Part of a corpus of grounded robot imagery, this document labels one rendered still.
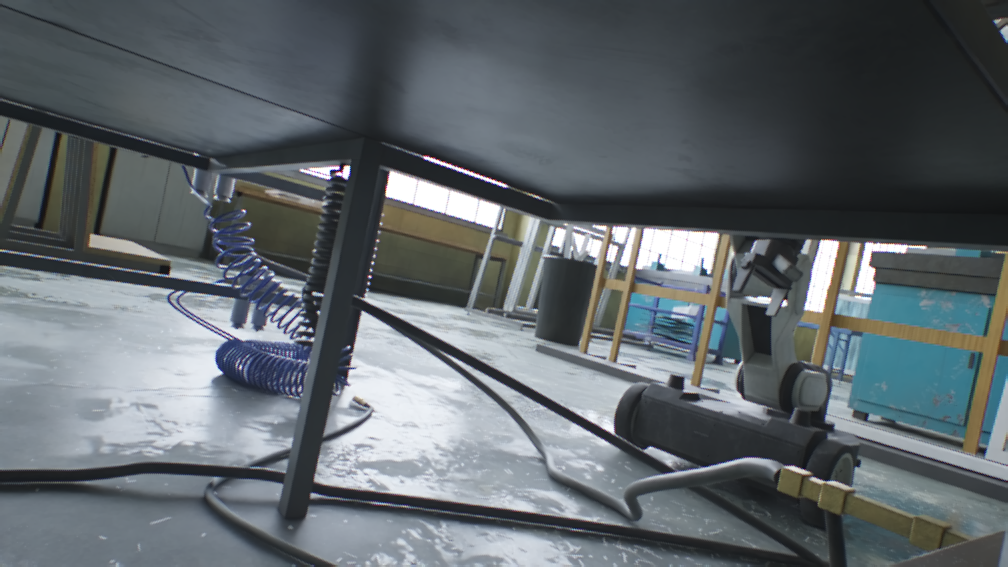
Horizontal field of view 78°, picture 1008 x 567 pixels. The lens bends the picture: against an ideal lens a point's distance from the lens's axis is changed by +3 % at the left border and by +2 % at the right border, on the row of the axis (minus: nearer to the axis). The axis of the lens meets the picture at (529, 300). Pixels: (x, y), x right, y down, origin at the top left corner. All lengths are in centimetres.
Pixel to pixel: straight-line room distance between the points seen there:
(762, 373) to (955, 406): 306
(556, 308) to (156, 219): 454
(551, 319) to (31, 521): 494
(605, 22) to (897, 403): 460
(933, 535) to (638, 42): 52
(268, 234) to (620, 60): 827
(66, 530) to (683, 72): 85
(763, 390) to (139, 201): 697
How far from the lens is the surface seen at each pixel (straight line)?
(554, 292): 562
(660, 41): 43
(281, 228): 869
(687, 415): 170
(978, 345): 344
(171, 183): 791
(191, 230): 795
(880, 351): 496
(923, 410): 486
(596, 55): 46
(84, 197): 461
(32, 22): 89
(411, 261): 946
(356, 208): 93
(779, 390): 185
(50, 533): 96
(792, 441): 159
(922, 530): 71
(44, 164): 781
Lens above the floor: 39
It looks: 1 degrees down
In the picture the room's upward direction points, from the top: 12 degrees clockwise
